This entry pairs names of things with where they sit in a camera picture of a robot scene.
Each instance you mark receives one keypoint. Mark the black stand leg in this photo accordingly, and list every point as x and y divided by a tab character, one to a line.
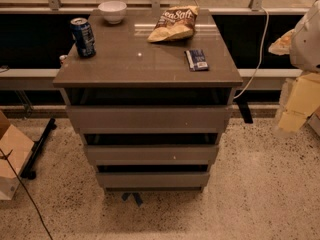
28	171

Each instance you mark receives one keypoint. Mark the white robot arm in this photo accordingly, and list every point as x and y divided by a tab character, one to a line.
305	49

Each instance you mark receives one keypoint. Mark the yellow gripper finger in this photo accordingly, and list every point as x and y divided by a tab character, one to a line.
303	101
282	45

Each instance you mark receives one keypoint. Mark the blue soda can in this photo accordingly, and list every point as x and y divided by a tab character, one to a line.
83	37

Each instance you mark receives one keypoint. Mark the sea salt chips bag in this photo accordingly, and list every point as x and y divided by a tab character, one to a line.
175	23

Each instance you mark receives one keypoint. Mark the white ceramic bowl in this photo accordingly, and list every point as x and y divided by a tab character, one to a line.
113	11

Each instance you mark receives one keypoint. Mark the small blue snack packet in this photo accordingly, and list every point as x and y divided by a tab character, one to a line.
196	60

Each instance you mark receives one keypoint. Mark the grey top drawer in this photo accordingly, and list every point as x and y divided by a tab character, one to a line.
125	120

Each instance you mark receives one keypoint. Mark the cardboard box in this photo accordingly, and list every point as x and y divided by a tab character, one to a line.
15	149

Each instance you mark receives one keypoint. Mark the grey drawer cabinet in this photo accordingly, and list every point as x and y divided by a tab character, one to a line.
129	71

